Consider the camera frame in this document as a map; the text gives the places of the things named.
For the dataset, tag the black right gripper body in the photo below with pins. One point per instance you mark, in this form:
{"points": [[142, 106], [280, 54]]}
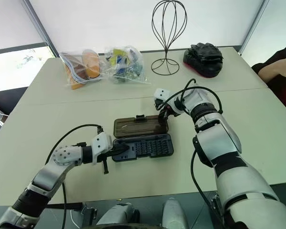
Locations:
{"points": [[160, 105]]}

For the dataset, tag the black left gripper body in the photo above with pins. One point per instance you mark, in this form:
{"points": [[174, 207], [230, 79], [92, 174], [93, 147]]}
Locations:
{"points": [[112, 152]]}

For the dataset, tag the dark screwdriver bit case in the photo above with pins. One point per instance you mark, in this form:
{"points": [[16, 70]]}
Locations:
{"points": [[143, 148]]}

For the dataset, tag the bare person forearm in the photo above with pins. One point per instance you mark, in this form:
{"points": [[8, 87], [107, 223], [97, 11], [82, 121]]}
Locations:
{"points": [[281, 68]]}

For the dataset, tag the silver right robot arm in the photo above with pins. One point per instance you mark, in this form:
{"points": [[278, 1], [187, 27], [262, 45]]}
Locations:
{"points": [[219, 140]]}

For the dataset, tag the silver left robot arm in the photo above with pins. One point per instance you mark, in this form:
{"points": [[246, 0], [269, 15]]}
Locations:
{"points": [[62, 155]]}

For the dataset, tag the black case with red rim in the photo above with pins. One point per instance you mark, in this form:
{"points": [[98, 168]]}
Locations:
{"points": [[205, 68]]}

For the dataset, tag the grey rounded robot housing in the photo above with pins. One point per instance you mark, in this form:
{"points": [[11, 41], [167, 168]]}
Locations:
{"points": [[116, 214]]}

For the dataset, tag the zip bag with blue items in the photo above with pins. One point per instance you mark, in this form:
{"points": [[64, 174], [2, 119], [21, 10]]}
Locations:
{"points": [[124, 66]]}

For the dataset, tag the black crumpled gloves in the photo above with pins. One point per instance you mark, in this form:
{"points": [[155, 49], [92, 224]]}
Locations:
{"points": [[206, 51]]}

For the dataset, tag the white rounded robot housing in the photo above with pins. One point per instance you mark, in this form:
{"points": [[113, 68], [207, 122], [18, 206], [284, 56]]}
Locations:
{"points": [[172, 212]]}

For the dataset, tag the zip bag with orange items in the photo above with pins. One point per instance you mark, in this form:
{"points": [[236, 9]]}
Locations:
{"points": [[90, 64]]}

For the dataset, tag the person in dark clothing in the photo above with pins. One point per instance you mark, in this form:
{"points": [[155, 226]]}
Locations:
{"points": [[283, 95]]}

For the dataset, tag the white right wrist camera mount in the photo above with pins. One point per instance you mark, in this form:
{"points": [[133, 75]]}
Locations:
{"points": [[163, 93]]}

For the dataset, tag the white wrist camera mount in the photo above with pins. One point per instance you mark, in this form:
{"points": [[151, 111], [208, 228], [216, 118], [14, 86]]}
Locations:
{"points": [[163, 93], [101, 142]]}

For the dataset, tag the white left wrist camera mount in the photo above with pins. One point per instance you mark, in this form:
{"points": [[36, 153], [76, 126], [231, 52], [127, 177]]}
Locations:
{"points": [[101, 142]]}

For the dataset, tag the dark metal bracket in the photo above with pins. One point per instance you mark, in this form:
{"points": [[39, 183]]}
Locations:
{"points": [[88, 212]]}

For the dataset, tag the grey metal frame pole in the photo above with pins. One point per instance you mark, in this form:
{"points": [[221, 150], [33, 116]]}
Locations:
{"points": [[252, 26], [38, 26]]}

